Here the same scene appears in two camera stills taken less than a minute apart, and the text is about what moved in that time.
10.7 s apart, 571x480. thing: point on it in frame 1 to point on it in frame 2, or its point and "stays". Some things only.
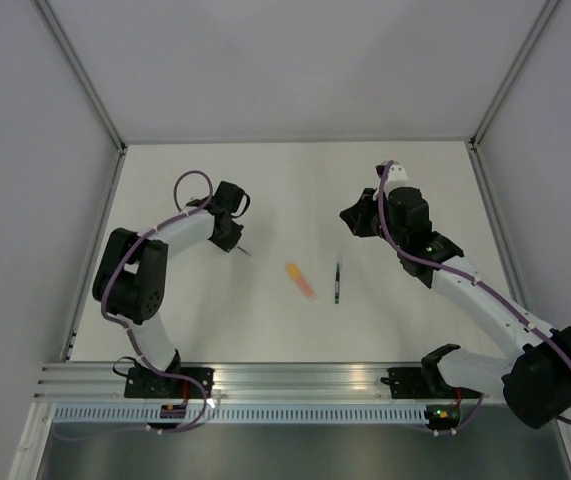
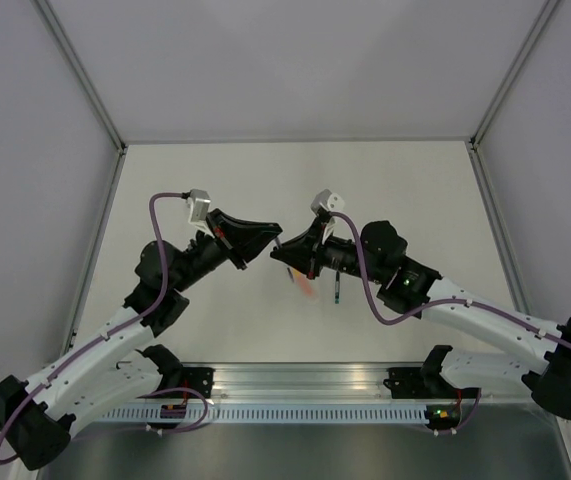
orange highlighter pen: x=308 y=294 stays
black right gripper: x=357 y=215 to x=306 y=251
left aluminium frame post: x=56 y=30 stays
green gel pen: x=337 y=284 stays
